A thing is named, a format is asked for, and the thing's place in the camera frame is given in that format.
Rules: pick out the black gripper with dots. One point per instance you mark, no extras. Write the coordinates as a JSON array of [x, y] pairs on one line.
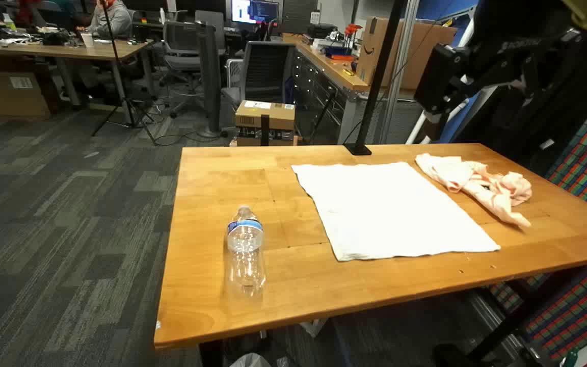
[[443, 79]]

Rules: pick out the white terry towel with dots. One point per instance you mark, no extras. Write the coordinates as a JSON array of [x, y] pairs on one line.
[[388, 211]]

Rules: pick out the large brown cardboard sheet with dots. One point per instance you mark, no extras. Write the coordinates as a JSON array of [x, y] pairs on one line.
[[436, 33]]

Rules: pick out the pink crumpled cloth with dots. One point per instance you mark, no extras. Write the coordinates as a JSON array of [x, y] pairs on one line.
[[490, 186]]

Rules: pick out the workbench with drawer cabinet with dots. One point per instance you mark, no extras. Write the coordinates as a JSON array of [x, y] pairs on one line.
[[314, 88]]

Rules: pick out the black curtain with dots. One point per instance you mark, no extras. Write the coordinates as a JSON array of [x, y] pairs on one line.
[[565, 136]]

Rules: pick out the flat cardboard box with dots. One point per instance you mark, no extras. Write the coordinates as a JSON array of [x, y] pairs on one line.
[[264, 115]]

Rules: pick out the lit computer monitor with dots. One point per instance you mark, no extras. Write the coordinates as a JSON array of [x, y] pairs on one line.
[[254, 10]]

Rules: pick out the tall grey tower column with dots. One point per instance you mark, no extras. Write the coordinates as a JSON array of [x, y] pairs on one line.
[[208, 75]]

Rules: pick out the clear plastic water bottle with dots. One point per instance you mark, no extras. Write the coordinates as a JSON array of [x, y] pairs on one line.
[[245, 251]]

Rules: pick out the grey office chair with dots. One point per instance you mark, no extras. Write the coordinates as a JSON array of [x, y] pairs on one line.
[[182, 38]]

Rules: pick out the black tripod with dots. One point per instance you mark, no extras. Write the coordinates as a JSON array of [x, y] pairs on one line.
[[119, 69]]

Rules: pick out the seated person in grey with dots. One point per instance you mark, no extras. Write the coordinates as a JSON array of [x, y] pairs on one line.
[[111, 19]]

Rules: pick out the white crumpled bag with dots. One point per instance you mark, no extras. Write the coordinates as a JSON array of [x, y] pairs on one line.
[[250, 359]]

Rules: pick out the white cup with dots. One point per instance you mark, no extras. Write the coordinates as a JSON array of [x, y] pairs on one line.
[[89, 40]]

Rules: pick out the long wooden office desk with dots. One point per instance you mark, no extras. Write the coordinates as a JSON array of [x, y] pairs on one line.
[[69, 52]]

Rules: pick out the cardboard box with label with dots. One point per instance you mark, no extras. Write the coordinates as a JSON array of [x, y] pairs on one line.
[[11, 94]]

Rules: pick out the short black post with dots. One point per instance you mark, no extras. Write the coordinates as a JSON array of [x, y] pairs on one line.
[[266, 129]]

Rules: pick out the black table leg frame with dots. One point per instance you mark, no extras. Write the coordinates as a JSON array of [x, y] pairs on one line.
[[505, 334]]

